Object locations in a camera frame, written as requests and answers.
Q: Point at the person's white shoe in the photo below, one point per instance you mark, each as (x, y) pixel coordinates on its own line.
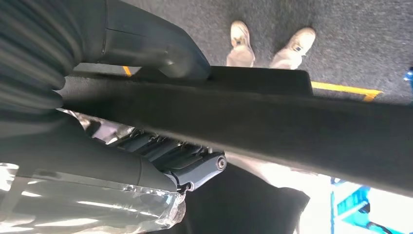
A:
(240, 48)
(292, 51)

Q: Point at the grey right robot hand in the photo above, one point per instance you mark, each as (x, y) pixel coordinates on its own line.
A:
(80, 155)

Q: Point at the blue rack with cross braces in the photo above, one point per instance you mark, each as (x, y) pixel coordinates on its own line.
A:
(351, 203)

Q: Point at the clear plastic wrap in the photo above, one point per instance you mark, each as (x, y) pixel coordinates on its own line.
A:
(80, 206)

